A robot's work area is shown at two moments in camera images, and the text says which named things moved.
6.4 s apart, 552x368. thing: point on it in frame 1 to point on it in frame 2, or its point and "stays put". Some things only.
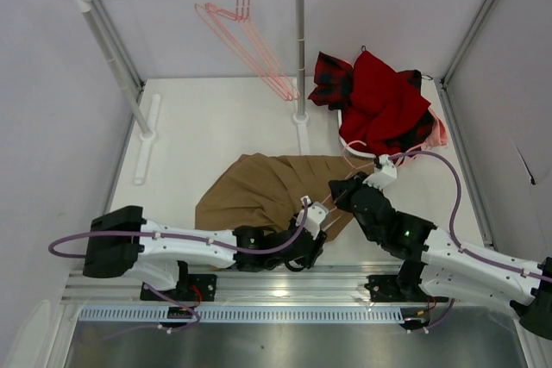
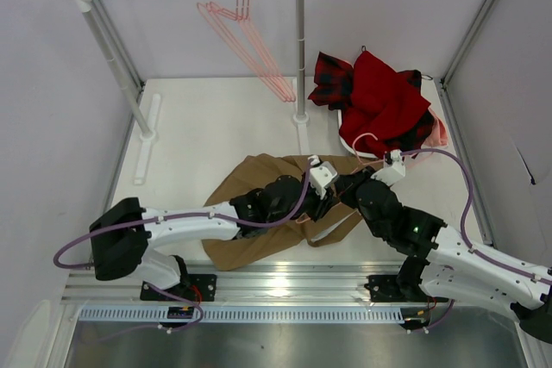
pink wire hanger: (238, 29) stays put
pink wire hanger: (241, 32) stays put
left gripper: (316, 243) to (322, 202)
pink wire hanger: (241, 33) stays put
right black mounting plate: (384, 288) stays put
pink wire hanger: (396, 158) to (304, 219)
